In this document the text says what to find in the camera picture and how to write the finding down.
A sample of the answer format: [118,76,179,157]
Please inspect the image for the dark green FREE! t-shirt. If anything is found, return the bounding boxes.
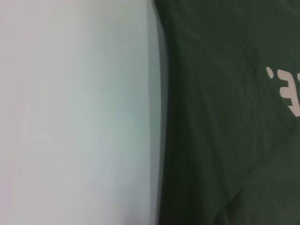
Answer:
[152,0,300,225]

